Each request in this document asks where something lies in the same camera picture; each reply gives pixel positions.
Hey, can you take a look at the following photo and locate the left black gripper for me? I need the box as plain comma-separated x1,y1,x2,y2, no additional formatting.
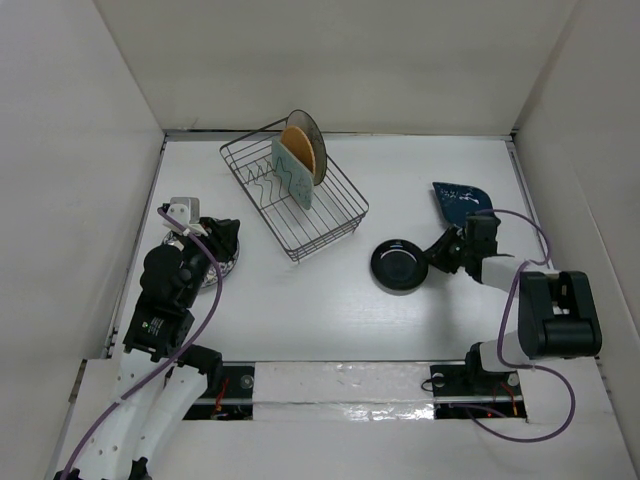
175,215,239,306

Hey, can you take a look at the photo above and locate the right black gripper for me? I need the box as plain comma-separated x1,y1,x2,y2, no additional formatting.
418,226,472,274

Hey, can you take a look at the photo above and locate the blue floral white plate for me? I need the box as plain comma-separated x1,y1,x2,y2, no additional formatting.
162,232,240,289

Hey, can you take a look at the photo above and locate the dark blue leaf plate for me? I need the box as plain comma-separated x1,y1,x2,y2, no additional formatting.
432,182,493,228

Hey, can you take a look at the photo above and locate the light green rectangular plate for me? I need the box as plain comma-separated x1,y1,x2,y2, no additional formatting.
271,140,314,210

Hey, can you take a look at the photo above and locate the woven bamboo round plate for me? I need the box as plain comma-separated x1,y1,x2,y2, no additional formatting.
280,126,316,175

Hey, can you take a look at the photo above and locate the beige plate with tree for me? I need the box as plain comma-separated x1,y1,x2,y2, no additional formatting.
286,109,328,185

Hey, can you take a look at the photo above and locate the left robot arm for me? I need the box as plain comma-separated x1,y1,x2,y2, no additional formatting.
55,217,240,479

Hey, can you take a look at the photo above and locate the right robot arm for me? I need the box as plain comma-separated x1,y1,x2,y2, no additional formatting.
425,209,602,397

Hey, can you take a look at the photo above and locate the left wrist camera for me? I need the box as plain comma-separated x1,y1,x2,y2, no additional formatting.
167,196,200,226

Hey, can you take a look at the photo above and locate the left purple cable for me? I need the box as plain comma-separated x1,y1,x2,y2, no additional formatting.
59,205,224,476

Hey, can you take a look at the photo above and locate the grey wire dish rack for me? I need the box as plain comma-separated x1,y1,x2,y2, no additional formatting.
220,118,369,262

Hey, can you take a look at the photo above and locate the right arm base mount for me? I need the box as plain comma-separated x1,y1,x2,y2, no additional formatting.
420,363,527,420

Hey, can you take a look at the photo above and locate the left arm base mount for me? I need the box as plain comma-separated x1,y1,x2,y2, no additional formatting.
184,362,255,421

